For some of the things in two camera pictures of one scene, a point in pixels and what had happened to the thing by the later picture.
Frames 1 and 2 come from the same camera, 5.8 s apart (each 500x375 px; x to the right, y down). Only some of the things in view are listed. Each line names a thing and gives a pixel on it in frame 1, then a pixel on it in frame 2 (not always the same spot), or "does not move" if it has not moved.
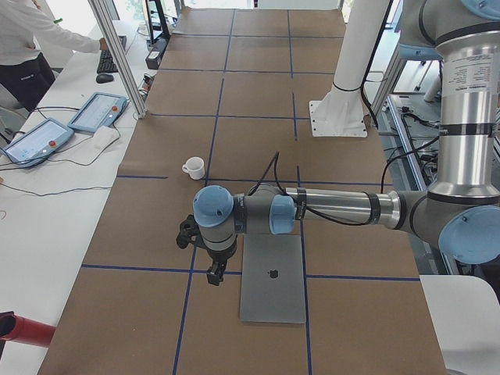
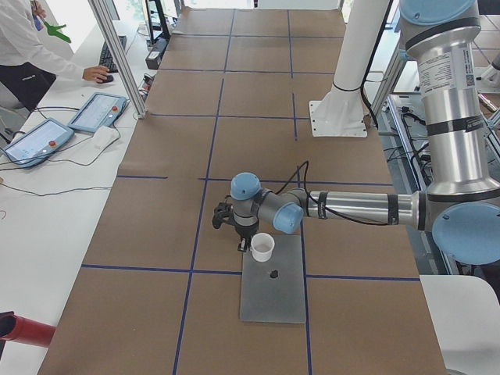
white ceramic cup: (194, 167) -> (262, 246)
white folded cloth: (103, 138) does not move
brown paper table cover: (231, 106) does not move
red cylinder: (16, 328) does not move
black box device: (154, 58) does not move
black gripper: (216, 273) -> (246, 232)
